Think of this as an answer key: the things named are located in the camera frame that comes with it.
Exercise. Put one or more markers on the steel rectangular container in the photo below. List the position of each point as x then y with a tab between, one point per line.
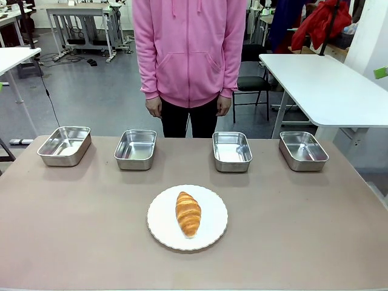
65	146
232	151
303	151
135	149

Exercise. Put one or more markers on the golden croissant bread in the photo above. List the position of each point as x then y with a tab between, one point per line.
188	214

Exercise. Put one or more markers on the person's right hand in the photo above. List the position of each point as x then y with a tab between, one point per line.
153	107

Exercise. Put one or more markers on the person's left hand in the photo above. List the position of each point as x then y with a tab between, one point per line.
223	106

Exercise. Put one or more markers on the white side table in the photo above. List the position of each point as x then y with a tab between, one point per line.
327	88
15	59

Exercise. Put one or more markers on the white power strip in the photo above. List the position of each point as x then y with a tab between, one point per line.
60	56

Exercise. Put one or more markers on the red jacket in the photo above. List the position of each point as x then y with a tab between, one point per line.
321	21

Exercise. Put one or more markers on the grey workbench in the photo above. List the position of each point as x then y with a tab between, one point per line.
88	21

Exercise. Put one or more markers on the dark blue garment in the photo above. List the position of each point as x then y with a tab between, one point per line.
282	21

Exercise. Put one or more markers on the black folding chair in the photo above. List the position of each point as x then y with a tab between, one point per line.
253	82

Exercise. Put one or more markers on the person in pink hoodie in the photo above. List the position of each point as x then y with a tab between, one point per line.
188	51

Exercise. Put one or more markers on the white scalloped plate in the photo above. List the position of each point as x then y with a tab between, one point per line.
163	218

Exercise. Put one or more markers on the black camera pole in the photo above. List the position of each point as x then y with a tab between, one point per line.
26	24
329	27

